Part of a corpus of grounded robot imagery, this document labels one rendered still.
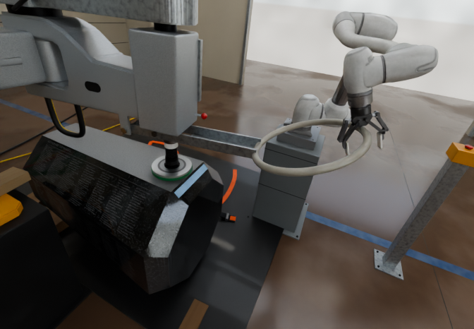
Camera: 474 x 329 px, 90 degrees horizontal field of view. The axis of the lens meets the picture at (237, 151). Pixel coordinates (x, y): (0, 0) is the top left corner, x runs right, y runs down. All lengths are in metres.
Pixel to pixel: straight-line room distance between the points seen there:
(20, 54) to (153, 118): 0.62
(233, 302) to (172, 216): 0.78
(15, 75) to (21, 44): 0.13
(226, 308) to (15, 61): 1.69
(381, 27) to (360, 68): 0.57
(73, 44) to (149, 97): 0.39
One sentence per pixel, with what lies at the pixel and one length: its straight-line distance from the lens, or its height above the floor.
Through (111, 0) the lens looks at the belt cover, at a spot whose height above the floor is 1.61.
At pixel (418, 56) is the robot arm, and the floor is 1.55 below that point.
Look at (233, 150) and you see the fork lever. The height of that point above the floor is 1.08.
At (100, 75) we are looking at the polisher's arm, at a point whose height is 1.32.
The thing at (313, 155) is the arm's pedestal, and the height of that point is 0.80.
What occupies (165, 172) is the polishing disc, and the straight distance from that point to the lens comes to 1.29.
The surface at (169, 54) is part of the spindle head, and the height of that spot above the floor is 1.45.
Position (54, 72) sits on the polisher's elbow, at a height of 1.27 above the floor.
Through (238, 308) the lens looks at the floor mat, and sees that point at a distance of 1.79.
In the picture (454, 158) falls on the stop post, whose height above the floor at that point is 1.03.
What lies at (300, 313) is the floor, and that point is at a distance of 1.89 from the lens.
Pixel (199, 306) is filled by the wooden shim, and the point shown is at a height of 0.03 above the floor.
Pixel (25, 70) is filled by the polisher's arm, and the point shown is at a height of 1.30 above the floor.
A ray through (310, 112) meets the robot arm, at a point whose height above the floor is 1.05.
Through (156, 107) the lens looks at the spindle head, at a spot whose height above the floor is 1.23.
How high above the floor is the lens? 1.62
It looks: 31 degrees down
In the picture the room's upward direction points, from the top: 7 degrees clockwise
